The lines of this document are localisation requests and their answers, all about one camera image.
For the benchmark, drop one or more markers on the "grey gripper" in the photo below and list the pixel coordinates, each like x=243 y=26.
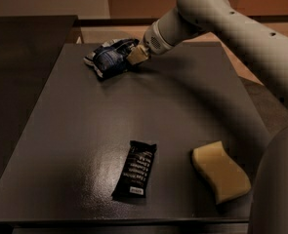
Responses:
x=152 y=44

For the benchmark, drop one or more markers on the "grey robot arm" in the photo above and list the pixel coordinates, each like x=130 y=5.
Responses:
x=264 y=52

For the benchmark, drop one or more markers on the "yellow sponge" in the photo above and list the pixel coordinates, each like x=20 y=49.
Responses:
x=226 y=178

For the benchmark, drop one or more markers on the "blue chip bag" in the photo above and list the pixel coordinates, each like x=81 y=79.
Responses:
x=110 y=58

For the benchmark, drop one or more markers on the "black rxbar chocolate bar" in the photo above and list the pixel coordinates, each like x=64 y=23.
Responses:
x=136 y=170

